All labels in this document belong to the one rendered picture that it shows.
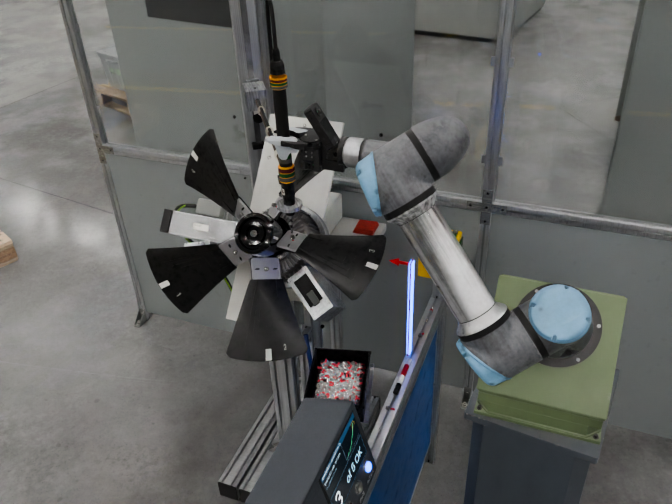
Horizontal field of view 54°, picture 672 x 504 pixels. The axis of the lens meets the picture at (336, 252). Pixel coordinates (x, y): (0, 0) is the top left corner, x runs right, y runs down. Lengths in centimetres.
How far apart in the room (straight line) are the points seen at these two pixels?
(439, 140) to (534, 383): 61
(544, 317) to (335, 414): 45
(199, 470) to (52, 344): 118
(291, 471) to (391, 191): 55
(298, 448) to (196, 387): 196
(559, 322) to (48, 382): 261
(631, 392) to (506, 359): 156
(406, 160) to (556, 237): 127
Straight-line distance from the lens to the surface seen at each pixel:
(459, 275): 133
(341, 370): 193
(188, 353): 336
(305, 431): 128
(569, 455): 165
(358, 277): 178
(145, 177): 307
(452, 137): 131
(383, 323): 290
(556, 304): 136
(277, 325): 188
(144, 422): 310
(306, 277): 194
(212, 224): 211
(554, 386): 158
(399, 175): 128
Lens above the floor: 220
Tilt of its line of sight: 34 degrees down
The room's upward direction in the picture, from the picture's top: 3 degrees counter-clockwise
